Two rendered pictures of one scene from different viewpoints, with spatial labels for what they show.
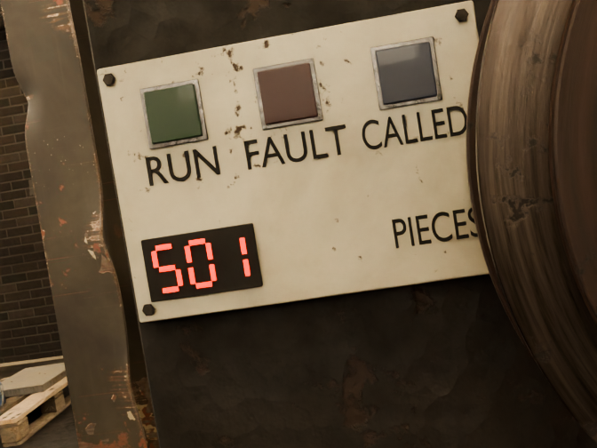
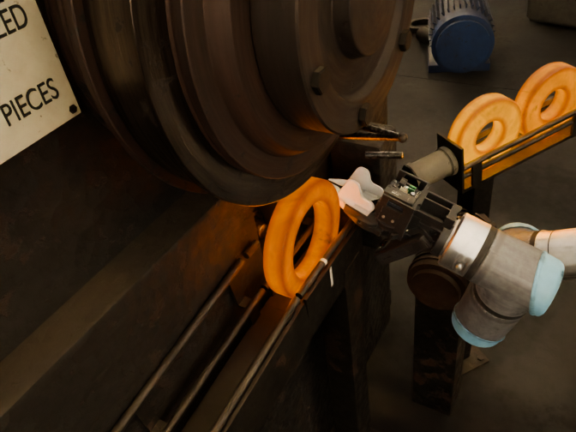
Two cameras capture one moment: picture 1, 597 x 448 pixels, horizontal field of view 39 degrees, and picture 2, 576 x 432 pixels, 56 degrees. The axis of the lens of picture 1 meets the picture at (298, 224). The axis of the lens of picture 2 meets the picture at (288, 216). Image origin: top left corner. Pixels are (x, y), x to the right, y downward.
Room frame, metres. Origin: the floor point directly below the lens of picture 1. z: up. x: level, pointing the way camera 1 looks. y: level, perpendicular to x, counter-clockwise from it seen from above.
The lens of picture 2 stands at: (0.15, 0.22, 1.30)
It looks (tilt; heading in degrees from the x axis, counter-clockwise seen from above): 39 degrees down; 299
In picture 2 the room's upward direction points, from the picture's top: 9 degrees counter-clockwise
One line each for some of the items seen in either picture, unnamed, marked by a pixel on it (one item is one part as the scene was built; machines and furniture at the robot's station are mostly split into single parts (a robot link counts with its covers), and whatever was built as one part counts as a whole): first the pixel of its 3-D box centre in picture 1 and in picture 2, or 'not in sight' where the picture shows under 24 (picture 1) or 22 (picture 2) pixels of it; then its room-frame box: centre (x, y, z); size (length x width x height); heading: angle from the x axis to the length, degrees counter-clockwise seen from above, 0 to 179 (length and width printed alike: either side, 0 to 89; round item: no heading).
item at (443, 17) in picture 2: not in sight; (459, 27); (0.54, -2.62, 0.17); 0.57 x 0.31 x 0.34; 102
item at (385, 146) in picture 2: not in sight; (363, 185); (0.41, -0.57, 0.68); 0.11 x 0.08 x 0.24; 172
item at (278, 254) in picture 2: not in sight; (304, 237); (0.43, -0.33, 0.75); 0.18 x 0.03 x 0.18; 83
